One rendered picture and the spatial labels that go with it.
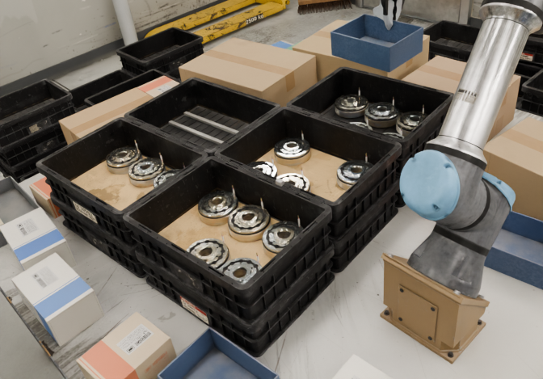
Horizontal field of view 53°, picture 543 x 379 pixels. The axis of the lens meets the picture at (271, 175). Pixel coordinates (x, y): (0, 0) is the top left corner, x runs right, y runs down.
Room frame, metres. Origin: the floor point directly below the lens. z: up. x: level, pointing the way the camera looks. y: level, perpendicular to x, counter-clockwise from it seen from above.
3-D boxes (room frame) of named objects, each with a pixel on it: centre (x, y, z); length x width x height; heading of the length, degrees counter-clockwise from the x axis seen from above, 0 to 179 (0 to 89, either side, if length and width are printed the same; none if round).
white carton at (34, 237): (1.15, 0.67, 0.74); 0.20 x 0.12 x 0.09; 34
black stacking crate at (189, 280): (0.96, 0.12, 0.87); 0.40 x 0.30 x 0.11; 45
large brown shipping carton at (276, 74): (1.83, 0.04, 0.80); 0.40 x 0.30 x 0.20; 46
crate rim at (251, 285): (0.96, 0.12, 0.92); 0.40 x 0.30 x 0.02; 45
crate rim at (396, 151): (1.17, -0.10, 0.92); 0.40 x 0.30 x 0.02; 45
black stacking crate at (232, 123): (1.46, 0.18, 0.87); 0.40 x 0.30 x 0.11; 45
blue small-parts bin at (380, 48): (1.40, -0.33, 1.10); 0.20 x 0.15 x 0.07; 39
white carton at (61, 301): (0.95, 0.56, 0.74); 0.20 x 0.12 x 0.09; 40
